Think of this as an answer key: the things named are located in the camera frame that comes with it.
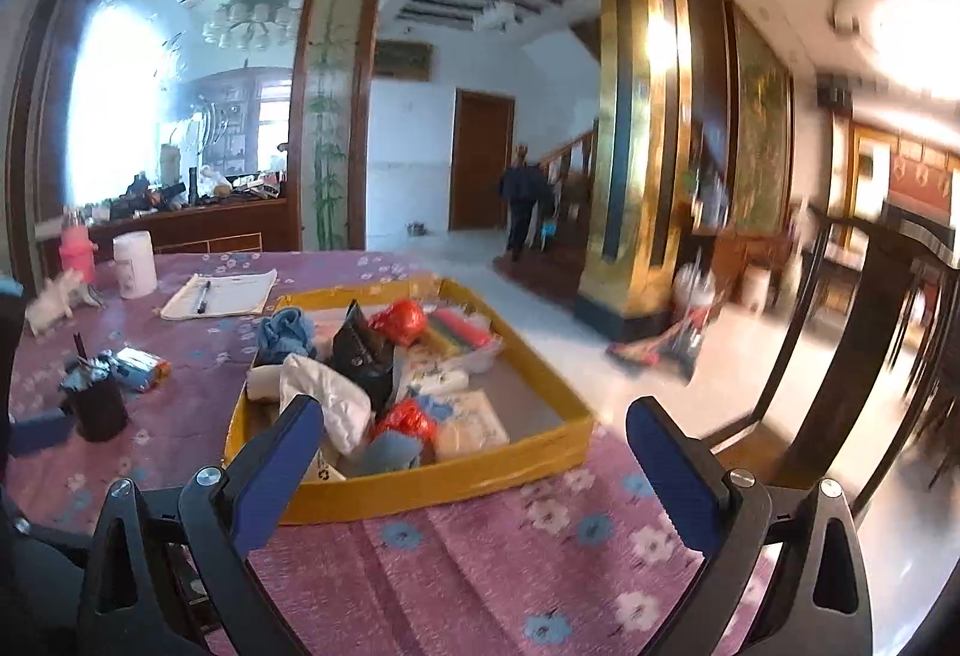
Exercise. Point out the wooden stair railing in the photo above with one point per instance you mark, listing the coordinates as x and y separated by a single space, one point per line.
574 169

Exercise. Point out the foil snack packet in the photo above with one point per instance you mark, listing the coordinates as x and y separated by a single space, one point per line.
142 370

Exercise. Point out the black pen holder cup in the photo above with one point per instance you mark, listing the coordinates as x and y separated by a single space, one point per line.
94 409

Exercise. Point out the blue orange sponge pack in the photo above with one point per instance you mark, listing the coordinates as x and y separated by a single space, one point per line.
457 330

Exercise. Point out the dark wooden chair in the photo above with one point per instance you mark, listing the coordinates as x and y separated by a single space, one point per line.
862 326

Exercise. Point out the red plastic bag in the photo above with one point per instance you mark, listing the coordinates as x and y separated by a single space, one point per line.
401 322
405 420

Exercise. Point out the bamboo painted panel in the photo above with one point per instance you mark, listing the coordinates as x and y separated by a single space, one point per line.
334 101

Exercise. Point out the golden pillar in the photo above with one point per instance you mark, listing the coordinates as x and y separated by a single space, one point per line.
637 139

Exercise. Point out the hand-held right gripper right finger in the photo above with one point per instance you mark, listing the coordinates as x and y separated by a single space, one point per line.
671 468

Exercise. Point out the white packet blue print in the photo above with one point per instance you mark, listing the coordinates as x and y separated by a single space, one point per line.
439 375

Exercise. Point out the white plastic packet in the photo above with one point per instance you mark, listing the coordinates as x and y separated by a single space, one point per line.
472 427

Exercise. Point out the pink floral tablecloth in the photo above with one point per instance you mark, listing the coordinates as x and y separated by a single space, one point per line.
450 596

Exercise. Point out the black pen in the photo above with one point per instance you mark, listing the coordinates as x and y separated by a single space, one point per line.
203 296

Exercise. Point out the broom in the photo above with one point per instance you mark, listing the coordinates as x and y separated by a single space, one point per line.
667 349

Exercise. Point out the blue cloth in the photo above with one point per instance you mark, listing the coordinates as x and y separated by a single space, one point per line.
289 334
390 453

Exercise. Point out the wooden door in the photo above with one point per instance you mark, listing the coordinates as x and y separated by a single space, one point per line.
480 161

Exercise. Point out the pink bottle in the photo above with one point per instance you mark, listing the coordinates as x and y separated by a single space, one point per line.
77 255

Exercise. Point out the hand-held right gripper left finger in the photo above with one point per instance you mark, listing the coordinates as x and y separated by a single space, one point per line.
274 468

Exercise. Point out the white plastic bag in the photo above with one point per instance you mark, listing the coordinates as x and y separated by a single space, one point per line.
330 401

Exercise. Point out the yellow tray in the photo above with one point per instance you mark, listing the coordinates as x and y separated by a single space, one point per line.
450 483

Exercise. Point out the white notebook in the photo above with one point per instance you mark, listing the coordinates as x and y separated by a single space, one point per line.
232 296

